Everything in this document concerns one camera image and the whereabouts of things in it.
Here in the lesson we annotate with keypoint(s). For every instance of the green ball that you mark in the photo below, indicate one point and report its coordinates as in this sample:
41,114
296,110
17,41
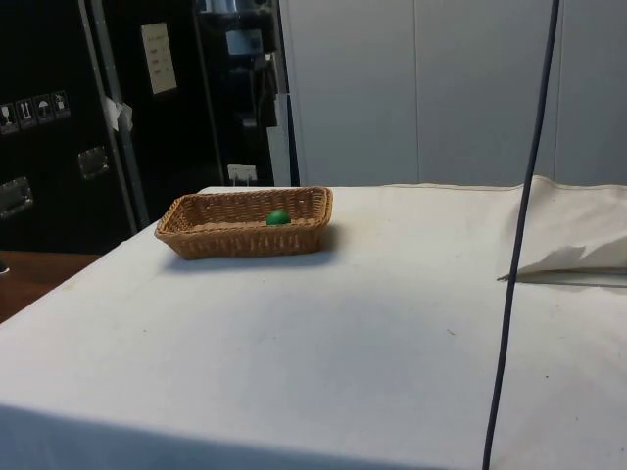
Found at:
278,218

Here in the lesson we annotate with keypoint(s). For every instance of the black cabinet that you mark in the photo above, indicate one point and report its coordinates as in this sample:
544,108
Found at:
59,196

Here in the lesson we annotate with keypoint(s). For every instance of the pale locker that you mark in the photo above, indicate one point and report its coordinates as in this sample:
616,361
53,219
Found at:
593,88
480,98
352,98

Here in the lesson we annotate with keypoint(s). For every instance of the brown wicker basket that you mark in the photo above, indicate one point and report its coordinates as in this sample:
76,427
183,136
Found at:
245,242

